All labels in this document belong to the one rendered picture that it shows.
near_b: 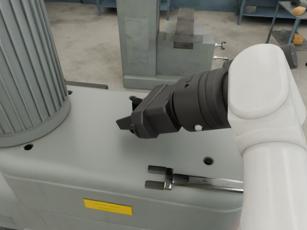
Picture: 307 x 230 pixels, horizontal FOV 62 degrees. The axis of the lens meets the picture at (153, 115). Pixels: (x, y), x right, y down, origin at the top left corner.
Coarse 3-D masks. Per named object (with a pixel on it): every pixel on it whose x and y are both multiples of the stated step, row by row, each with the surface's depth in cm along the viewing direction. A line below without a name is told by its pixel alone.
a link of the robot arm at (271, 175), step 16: (256, 160) 26; (272, 160) 25; (288, 160) 24; (304, 160) 25; (256, 176) 25; (272, 176) 24; (288, 176) 24; (304, 176) 24; (256, 192) 24; (272, 192) 23; (288, 192) 23; (304, 192) 23; (256, 208) 23; (272, 208) 22; (288, 208) 22; (304, 208) 22; (240, 224) 25; (256, 224) 22; (272, 224) 21; (288, 224) 21; (304, 224) 21
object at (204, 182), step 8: (152, 168) 42; (160, 168) 42; (168, 168) 42; (168, 176) 41; (176, 176) 41; (184, 176) 41; (192, 176) 41; (200, 176) 41; (152, 184) 40; (160, 184) 40; (168, 184) 40; (176, 184) 40; (184, 184) 40; (192, 184) 40; (200, 184) 40; (208, 184) 40; (216, 184) 40; (224, 184) 40; (232, 184) 40; (240, 184) 40; (240, 192) 39
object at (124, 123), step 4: (128, 116) 45; (116, 120) 47; (120, 120) 46; (124, 120) 46; (128, 120) 45; (120, 124) 47; (124, 124) 46; (128, 124) 46; (120, 128) 48; (124, 128) 47; (128, 128) 47
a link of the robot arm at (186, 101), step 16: (192, 80) 37; (160, 96) 43; (176, 96) 38; (192, 96) 36; (144, 112) 41; (160, 112) 39; (176, 112) 38; (192, 112) 36; (144, 128) 41; (160, 128) 41; (176, 128) 40; (192, 128) 38; (208, 128) 37
